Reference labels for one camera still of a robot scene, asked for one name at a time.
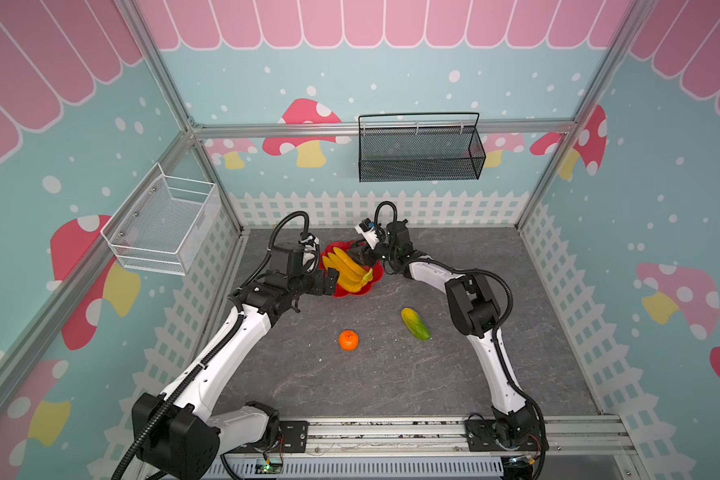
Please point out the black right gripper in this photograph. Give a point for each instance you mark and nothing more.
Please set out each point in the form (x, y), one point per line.
(381, 248)

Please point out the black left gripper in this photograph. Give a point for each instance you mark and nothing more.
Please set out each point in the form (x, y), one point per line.
(318, 287)

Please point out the yellow fake banana bunch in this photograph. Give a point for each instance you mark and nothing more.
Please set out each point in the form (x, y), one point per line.
(352, 276)

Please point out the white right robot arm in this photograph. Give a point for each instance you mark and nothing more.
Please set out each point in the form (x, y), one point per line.
(479, 303)

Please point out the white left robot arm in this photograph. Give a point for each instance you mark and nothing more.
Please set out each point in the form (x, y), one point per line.
(176, 431)

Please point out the red flower-shaped fruit bowl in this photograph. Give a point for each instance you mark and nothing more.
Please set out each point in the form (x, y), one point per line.
(353, 249)

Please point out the orange fake tangerine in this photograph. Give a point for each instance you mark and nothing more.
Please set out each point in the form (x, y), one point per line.
(348, 340)

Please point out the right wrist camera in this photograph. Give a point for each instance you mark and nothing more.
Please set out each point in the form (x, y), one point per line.
(367, 229)

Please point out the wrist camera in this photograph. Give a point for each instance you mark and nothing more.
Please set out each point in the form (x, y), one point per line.
(367, 229)
(310, 243)

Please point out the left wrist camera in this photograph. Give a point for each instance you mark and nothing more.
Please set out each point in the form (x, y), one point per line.
(310, 243)

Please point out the black wire mesh basket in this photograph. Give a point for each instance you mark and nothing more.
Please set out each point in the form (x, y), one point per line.
(428, 146)

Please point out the white wire mesh basket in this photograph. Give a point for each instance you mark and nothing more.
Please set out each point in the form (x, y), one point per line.
(162, 225)

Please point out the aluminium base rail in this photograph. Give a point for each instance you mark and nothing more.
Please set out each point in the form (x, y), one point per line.
(437, 447)

